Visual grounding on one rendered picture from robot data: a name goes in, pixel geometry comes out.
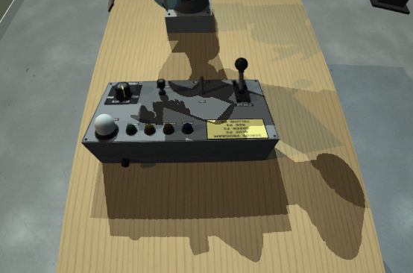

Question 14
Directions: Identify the dark grey control console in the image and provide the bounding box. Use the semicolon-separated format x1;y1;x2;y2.
81;57;280;167

